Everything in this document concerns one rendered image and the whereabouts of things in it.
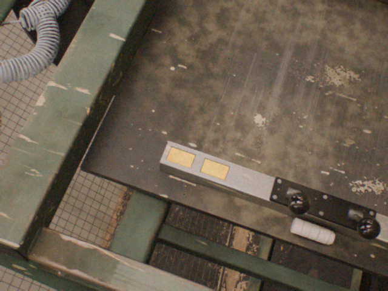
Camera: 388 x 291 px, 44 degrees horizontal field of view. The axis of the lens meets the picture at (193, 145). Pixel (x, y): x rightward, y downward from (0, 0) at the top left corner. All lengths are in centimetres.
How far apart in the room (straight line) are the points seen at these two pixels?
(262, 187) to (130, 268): 29
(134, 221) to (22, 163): 24
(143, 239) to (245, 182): 23
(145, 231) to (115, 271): 13
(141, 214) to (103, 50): 33
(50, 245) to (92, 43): 40
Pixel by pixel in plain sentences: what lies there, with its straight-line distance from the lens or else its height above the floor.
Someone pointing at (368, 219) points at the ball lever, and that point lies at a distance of 85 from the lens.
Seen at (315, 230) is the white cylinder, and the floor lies 144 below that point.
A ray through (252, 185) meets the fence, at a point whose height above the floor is 156.
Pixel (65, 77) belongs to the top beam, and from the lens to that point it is 97.
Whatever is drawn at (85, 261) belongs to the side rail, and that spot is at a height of 177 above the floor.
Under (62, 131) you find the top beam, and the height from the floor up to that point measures 190.
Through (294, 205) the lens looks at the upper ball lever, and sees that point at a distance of 82.
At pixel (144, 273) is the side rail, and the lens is 87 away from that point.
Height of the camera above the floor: 205
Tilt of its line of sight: 23 degrees down
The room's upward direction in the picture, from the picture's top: 57 degrees counter-clockwise
